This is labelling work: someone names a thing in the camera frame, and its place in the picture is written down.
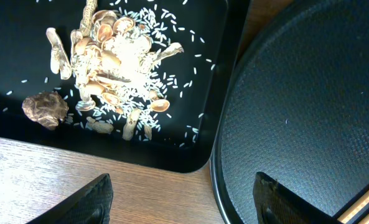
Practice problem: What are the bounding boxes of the round black serving tray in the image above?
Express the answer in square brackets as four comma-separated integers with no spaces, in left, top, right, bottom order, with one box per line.
[211,0,369,223]

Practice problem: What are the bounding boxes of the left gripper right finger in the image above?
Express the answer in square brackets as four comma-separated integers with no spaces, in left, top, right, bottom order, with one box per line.
[253,172,339,224]

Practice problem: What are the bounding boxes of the black rectangular tray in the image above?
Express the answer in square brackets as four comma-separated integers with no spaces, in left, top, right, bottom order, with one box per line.
[0,0,250,173]

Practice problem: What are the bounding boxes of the peanut shells and rice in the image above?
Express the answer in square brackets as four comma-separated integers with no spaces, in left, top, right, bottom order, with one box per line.
[45,1,184,141]

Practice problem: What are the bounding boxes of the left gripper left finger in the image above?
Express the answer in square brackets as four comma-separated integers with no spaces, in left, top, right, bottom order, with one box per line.
[28,173,113,224]

